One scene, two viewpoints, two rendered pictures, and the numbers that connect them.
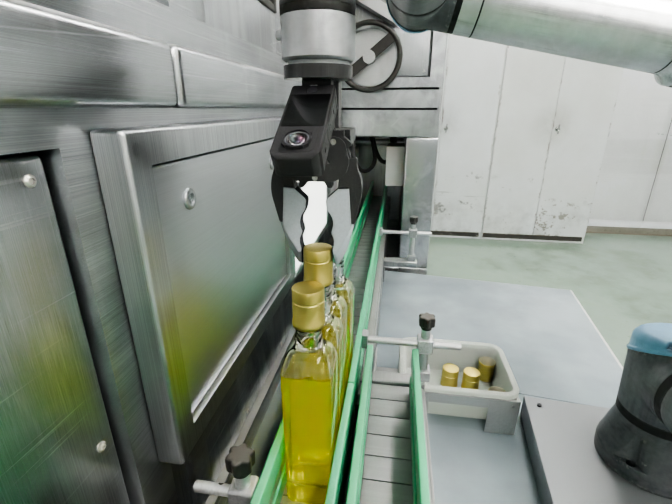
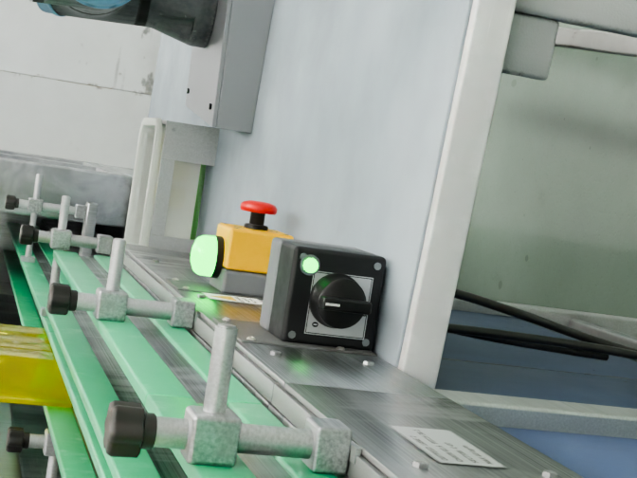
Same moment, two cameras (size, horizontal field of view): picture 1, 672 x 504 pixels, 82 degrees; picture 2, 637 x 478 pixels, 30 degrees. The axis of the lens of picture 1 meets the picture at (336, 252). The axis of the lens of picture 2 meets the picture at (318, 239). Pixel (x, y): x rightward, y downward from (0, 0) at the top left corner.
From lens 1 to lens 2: 1.13 m
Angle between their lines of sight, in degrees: 6
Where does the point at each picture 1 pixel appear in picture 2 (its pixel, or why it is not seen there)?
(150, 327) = not seen: outside the picture
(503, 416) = (189, 141)
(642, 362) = (67, 12)
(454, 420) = (196, 203)
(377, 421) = not seen: hidden behind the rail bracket
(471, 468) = (223, 196)
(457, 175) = (80, 34)
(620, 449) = (180, 33)
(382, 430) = not seen: hidden behind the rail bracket
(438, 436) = (209, 228)
